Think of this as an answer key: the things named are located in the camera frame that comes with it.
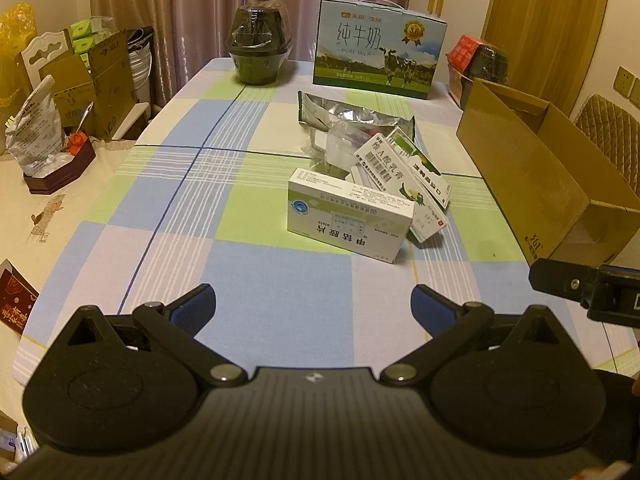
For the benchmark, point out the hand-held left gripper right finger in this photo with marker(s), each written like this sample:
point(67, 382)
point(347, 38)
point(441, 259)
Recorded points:
point(429, 306)

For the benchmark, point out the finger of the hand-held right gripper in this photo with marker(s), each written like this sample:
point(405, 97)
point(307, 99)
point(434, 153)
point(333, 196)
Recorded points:
point(557, 277)

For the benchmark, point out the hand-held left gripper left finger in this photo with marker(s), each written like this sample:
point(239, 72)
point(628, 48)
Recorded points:
point(195, 306)

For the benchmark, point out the small white medicine box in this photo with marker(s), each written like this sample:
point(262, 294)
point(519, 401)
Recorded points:
point(425, 227)

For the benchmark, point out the large white medicine box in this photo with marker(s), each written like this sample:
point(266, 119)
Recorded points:
point(345, 215)

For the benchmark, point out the white green-flower medicine box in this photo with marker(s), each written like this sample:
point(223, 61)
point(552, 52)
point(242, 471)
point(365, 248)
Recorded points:
point(427, 180)

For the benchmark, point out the green medicine box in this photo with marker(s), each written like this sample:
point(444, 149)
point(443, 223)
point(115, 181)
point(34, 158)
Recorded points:
point(406, 141)

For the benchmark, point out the clear plastic container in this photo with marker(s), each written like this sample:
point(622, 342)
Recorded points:
point(335, 152)

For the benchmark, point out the silver foil bag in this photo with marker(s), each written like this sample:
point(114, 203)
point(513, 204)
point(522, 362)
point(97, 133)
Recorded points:
point(360, 115)

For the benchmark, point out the checked cloth desktop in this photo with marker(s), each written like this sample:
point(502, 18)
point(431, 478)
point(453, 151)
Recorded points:
point(165, 210)

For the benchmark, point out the quilted chair back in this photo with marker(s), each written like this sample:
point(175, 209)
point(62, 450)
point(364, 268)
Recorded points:
point(610, 120)

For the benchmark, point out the red printed card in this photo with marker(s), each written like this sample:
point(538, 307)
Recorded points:
point(15, 295)

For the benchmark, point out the cream embroidered cloth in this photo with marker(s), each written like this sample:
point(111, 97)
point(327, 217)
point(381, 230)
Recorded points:
point(30, 225)

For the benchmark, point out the dark red box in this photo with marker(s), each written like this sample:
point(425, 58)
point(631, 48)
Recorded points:
point(55, 175)

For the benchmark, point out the small orange item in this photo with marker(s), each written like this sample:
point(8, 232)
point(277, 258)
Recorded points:
point(76, 144)

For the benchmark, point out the brown packet box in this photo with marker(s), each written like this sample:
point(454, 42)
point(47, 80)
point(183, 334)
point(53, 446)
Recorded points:
point(457, 87)

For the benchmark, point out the red and black package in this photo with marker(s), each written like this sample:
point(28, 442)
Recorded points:
point(490, 65)

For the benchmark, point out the crumpled white snack bag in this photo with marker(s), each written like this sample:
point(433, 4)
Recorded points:
point(35, 130)

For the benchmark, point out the brown cardboard storage box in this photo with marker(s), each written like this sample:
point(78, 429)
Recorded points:
point(100, 85)

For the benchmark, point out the wrapped black bowl stack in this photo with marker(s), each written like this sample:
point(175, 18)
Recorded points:
point(257, 60)

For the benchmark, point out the wooden door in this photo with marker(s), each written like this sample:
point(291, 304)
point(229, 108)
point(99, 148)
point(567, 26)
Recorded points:
point(540, 20)

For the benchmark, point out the blue milk carton box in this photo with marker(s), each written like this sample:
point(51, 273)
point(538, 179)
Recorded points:
point(350, 35)

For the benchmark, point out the green tissue packs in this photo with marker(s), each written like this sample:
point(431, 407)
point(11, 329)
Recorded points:
point(87, 35)

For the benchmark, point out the mauve curtain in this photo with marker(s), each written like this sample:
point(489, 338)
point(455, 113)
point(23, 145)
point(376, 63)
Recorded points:
point(200, 10)

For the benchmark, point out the white carved chair back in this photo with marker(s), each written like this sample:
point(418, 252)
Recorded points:
point(42, 50)

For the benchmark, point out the yellow plastic bag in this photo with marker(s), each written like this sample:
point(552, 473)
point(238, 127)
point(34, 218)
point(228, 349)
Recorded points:
point(15, 35)

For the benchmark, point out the wall socket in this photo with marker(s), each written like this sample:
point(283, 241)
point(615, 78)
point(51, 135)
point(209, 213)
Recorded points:
point(636, 89)
point(623, 81)

